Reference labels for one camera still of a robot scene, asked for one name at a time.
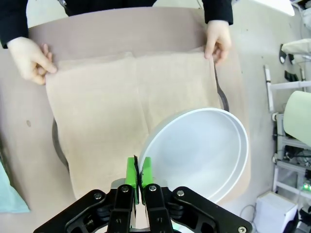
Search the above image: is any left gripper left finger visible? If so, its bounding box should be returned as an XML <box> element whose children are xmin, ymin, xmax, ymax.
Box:
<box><xmin>34</xmin><ymin>157</ymin><xmax>140</xmax><ymax>233</ymax></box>

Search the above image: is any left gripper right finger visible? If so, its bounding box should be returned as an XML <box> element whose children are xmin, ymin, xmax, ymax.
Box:
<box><xmin>141</xmin><ymin>157</ymin><xmax>252</xmax><ymax>233</ymax></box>

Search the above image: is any white bowl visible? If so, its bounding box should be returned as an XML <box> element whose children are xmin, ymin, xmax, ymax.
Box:
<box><xmin>139</xmin><ymin>108</ymin><xmax>249</xmax><ymax>204</ymax></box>

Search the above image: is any light green cloth mat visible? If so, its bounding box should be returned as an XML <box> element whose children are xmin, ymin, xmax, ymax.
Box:
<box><xmin>0</xmin><ymin>160</ymin><xmax>31</xmax><ymax>214</ymax></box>

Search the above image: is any beige cloth mat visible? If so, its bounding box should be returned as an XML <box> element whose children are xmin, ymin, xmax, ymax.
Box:
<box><xmin>45</xmin><ymin>47</ymin><xmax>252</xmax><ymax>207</ymax></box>

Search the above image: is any person's left forearm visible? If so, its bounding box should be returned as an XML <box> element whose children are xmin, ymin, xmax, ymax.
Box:
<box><xmin>200</xmin><ymin>0</ymin><xmax>234</xmax><ymax>26</ymax></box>

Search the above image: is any person's right forearm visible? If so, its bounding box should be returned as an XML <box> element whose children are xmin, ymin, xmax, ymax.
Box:
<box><xmin>0</xmin><ymin>0</ymin><xmax>30</xmax><ymax>49</ymax></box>

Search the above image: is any dark brown plastic tray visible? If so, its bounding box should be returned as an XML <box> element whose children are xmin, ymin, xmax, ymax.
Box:
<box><xmin>52</xmin><ymin>58</ymin><xmax>230</xmax><ymax>172</ymax></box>

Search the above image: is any person's right hand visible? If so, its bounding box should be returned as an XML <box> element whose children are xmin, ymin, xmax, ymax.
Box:
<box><xmin>6</xmin><ymin>36</ymin><xmax>58</xmax><ymax>85</ymax></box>

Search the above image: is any person's left hand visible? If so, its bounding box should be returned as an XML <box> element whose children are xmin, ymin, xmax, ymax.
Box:
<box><xmin>204</xmin><ymin>19</ymin><xmax>232</xmax><ymax>67</ymax></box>

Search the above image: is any white box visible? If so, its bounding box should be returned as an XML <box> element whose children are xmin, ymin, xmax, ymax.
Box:
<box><xmin>255</xmin><ymin>191</ymin><xmax>299</xmax><ymax>233</ymax></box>

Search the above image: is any person in black shirt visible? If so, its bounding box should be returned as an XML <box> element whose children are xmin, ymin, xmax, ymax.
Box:
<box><xmin>58</xmin><ymin>0</ymin><xmax>157</xmax><ymax>17</ymax></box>

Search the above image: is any white aluminium frame rack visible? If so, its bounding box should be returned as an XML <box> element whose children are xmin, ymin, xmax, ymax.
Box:
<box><xmin>264</xmin><ymin>65</ymin><xmax>311</xmax><ymax>195</ymax></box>

